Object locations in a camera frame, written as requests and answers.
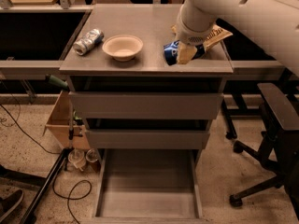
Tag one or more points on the beige paper bowl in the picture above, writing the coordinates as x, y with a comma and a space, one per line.
122, 48

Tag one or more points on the brown chip bag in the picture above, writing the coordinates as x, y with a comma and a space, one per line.
216, 35

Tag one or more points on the grey top drawer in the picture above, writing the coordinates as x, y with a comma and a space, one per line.
145, 105

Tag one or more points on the silver crushed can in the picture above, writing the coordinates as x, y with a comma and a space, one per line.
88, 42

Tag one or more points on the grey drawer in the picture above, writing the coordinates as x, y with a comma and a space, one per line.
147, 139
145, 105
147, 186

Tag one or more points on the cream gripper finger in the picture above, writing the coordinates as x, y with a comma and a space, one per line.
185, 53

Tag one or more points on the dark shoe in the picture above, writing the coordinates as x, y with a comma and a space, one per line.
10, 203

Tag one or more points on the cardboard box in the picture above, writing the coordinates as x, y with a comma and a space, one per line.
58, 124

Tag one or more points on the blue pepsi can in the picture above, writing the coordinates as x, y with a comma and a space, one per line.
172, 56

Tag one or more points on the clear plastic cup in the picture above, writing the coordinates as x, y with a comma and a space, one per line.
92, 159
77, 158

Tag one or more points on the grey drawer cabinet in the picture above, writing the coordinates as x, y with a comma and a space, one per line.
148, 70

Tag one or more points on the grey middle drawer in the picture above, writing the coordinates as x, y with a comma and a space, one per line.
147, 139

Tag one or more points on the grey bottom drawer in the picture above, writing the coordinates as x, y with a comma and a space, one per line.
147, 186

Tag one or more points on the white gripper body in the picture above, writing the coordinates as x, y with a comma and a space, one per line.
195, 35

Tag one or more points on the black office chair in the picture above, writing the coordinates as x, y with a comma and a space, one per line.
279, 149

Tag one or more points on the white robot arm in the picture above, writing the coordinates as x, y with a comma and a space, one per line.
271, 24

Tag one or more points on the black tripod leg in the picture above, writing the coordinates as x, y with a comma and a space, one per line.
29, 216

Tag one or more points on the green handled tool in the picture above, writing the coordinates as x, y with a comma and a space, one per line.
53, 80

